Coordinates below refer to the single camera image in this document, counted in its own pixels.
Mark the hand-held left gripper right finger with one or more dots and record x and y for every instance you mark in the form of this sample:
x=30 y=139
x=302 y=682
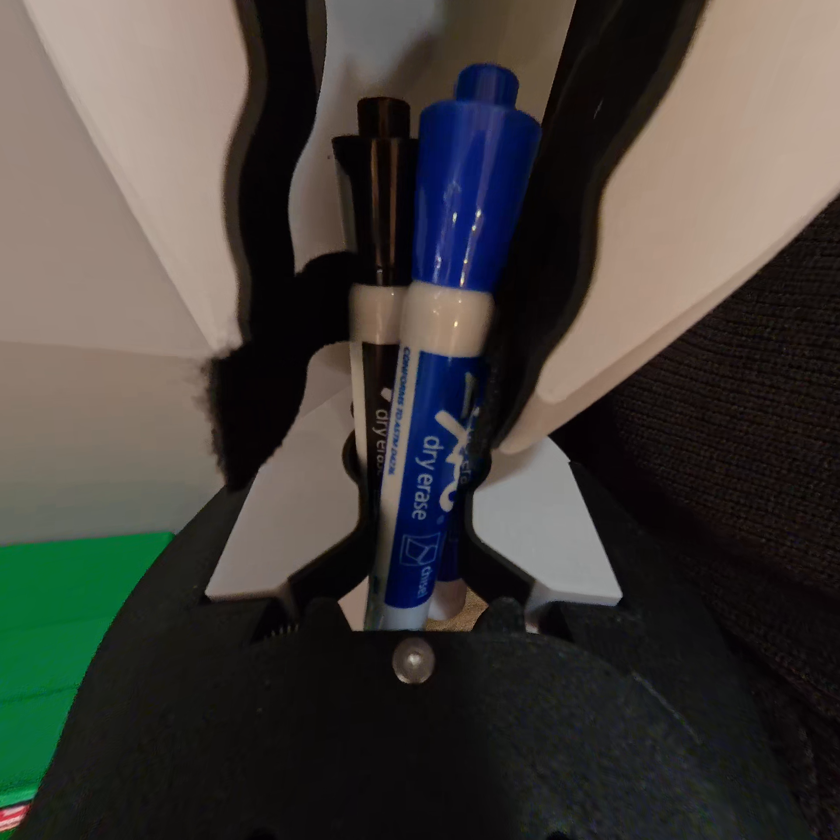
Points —
x=551 y=531

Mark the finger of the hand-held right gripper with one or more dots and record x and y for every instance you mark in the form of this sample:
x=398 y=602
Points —
x=151 y=131
x=689 y=164

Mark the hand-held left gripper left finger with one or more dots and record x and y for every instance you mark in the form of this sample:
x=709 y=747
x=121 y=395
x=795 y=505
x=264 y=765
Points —
x=282 y=544

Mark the blue dry-erase marker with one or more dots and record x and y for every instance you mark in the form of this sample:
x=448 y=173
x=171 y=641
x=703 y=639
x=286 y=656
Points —
x=459 y=229
x=487 y=82

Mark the green plastic bin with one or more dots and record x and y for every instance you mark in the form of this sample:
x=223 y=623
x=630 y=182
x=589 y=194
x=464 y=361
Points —
x=65 y=623

